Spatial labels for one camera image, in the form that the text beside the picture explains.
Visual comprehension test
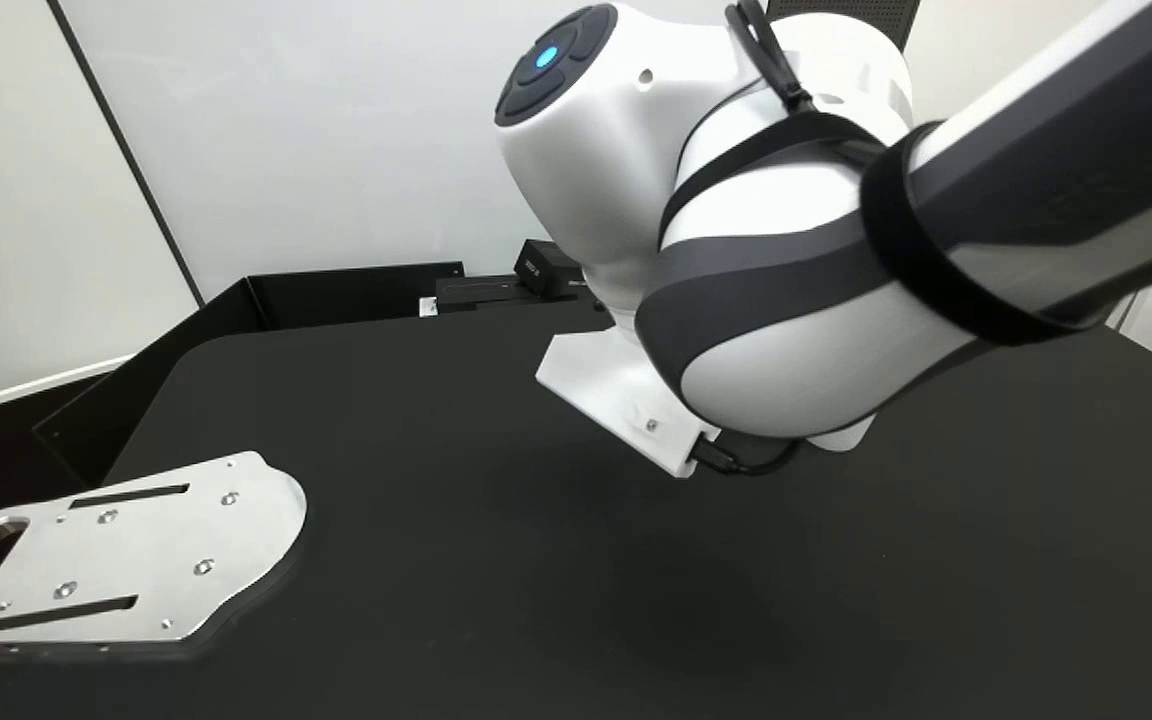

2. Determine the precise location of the small black box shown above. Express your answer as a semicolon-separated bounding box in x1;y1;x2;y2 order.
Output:
512;236;600;304

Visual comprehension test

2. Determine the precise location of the white board panel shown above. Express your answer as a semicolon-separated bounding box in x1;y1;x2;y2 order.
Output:
51;0;870;304

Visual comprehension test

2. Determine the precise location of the silver metal mounting plate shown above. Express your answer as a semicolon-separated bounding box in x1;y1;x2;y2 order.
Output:
0;449;310;658

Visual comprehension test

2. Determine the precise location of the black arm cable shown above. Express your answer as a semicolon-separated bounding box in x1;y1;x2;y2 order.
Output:
653;0;910;252

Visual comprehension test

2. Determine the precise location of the black velcro strap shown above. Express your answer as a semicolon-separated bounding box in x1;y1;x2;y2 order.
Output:
854;118;1077;353

